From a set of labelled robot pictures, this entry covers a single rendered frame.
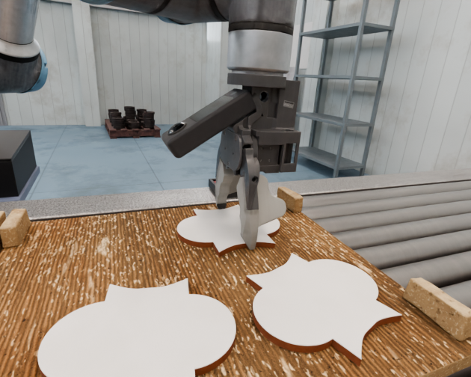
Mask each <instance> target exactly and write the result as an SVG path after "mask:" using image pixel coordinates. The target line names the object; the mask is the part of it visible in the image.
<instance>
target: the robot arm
mask: <svg viewBox="0 0 471 377"><path fill-rule="evenodd" d="M80 1H82V2H85V3H88V4H95V5H102V4H106V5H110V6H114V7H121V8H125V9H129V10H136V11H139V12H143V13H148V14H152V15H156V16H157V17H158V18H159V19H160V20H162V21H163V22H167V23H174V24H177V25H190V24H192V23H201V22H229V27H228V32H229V34H228V48H227V68H228V70H232V71H231V73H228V74H227V84H228V85H242V89H237V88H233V89H232V90H231V91H229V92H228V93H226V94H224V95H223V96H221V97H219V98H218V99H216V100H215V101H214V102H211V103H210V104H208V105H207V106H206V107H204V108H202V109H200V110H199V111H197V112H196V113H194V114H193V115H191V116H190V117H188V118H186V119H185V120H183V121H182V122H180V123H176V124H174V125H172V127H171V128H170V129H169V130H168V131H166V132H164V133H163V134H162V136H161V139H162V140H163V142H164V143H165V145H166V146H167V148H168V149H169V151H170V152H171V153H172V154H173V155H174V156H175V157H176V158H178V159H179V158H182V157H183V156H184V155H186V154H187V153H190V152H191V151H192V150H194V149H195V148H197V147H199V146H200V145H201V144H203V143H204V142H206V141H208V140H209V139H210V138H212V137H214V136H215V135H217V134H218V133H219V132H221V131H222V133H221V143H220V146H219V148H218V155H217V163H216V174H215V177H216V183H215V199H216V206H217V208H218V209H226V205H227V196H228V194H232V193H234V192H237V195H238V201H239V205H240V216H239V217H240V221H241V237H242V238H243V240H244V242H245V243H246V245H247V246H248V248H249V249H250V250H253V249H255V247H256V240H257V236H258V227H259V226H261V225H264V224H266V223H268V222H270V221H273V220H275V219H277V218H280V217H282V216H284V214H285V213H286V203H285V201H284V200H282V199H280V198H278V197H275V196H273V195H272V194H271V193H270V191H269V186H268V180H267V178H266V177H265V176H263V175H261V174H259V173H260V172H264V173H265V174H269V173H279V172H280V173H283V172H296V167H297V161H298V151H299V145H300V139H301V132H299V131H297V130H295V118H296V111H297V105H298V94H299V89H300V83H301V81H293V80H286V77H283V74H287V73H288V72H289V68H290V61H291V54H292V41H293V31H294V25H295V14H296V7H297V0H80ZM39 4H40V0H0V94H9V93H18V94H24V93H28V92H33V91H38V90H39V89H41V88H42V87H43V86H44V85H45V83H46V79H47V76H48V67H46V65H47V60H46V56H45V54H44V52H43V50H42V49H41V48H40V45H39V43H38V42H37V41H36V40H35V39H34V32H35V27H36V22H37V14H38V9H39ZM294 143H296V146H295V156H294V162H293V163H291V158H292V148H293V144H294Z"/></svg>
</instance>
